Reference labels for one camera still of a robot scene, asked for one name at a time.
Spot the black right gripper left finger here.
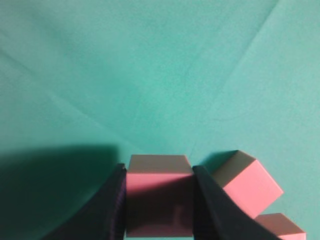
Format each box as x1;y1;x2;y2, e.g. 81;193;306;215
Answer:
44;163;126;240

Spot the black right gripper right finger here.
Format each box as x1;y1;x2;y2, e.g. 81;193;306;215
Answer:
192;165;279;240

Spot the pink cube moved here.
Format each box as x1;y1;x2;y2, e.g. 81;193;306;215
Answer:
126;154;194;238
255;213;307;240
212;150;284;219

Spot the green cloth backdrop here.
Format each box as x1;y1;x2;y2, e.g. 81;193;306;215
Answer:
0;0;320;240

